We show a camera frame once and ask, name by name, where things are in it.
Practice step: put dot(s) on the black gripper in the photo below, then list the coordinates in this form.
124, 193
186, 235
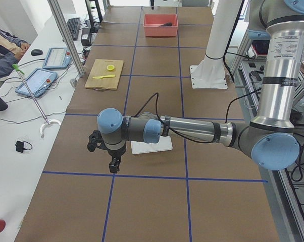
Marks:
115, 154

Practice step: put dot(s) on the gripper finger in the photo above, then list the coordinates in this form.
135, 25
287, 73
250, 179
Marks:
152, 4

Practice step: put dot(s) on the grey cloth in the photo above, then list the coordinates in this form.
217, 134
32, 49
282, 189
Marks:
168, 24

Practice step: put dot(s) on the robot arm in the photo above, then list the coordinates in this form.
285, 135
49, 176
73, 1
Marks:
268, 138

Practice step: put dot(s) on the pink plastic bin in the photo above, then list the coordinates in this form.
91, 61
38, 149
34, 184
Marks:
152, 22

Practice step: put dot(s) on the white rectangular tray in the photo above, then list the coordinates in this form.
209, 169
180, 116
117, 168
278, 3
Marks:
164, 144

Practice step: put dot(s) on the yellow lemon slices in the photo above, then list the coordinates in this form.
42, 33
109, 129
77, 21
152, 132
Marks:
110, 67

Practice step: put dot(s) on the black keyboard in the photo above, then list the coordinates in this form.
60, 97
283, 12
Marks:
73, 25

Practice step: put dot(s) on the wooden cutting board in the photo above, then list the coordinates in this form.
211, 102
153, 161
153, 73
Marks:
99, 69

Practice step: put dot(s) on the yellow plastic knife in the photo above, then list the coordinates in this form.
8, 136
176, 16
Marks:
104, 76

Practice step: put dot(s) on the upper teach pendant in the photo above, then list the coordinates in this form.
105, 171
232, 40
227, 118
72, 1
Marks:
57, 58

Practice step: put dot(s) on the teach pendant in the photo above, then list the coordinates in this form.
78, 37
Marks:
57, 58
40, 80

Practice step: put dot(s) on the lower teach pendant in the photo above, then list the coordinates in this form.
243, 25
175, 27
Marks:
40, 80

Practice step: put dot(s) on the black computer mouse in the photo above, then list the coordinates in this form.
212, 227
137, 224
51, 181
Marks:
36, 52

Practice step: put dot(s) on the reacher grabber stick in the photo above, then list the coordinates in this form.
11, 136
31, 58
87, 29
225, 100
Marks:
24, 89

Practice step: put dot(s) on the seated person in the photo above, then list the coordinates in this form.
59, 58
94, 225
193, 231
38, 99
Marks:
12, 49

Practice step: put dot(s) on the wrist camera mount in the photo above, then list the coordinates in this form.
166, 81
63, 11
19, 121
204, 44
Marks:
95, 141

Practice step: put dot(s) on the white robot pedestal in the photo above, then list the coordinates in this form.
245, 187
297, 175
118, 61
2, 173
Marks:
210, 73

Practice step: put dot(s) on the aluminium frame post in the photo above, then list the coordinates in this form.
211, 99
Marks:
65, 33

